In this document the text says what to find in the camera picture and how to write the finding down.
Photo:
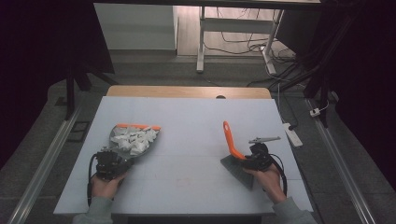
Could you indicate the small white adapter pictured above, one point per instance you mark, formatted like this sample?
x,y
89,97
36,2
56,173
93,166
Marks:
x,y
315,112

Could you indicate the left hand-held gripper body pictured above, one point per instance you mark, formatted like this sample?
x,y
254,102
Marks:
x,y
109,165

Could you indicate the wooden desk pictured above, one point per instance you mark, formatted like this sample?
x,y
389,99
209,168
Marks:
x,y
186,92

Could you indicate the pile of white paper scraps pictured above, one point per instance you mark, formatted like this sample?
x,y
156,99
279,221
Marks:
x,y
134,140

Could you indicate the white cabinet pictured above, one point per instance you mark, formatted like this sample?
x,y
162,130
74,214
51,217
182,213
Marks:
x,y
137,26

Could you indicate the white power strip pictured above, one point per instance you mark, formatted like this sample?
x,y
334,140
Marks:
x,y
292,134

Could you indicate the black floor plate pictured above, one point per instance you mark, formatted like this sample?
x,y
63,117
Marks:
x,y
78,131

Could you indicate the white desk frame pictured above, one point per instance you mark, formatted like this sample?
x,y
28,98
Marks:
x,y
236,25

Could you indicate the person's left hand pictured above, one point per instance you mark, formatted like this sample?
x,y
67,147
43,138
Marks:
x,y
106,186

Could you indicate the black tripod stand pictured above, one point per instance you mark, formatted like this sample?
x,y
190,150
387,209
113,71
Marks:
x,y
71,93

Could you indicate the black curtain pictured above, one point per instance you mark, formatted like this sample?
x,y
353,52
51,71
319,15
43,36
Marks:
x,y
37,62
367,77

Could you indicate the black metal stand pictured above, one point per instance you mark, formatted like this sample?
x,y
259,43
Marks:
x,y
323,93

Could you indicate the grey dustpan with orange rim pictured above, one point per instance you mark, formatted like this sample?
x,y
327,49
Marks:
x,y
134,152

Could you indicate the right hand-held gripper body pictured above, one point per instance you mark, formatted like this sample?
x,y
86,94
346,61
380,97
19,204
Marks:
x,y
260,155

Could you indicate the person's right hand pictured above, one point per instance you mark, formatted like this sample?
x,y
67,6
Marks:
x,y
269,183

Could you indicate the aluminium rail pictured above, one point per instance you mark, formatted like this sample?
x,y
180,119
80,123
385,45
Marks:
x,y
339,165
46,158

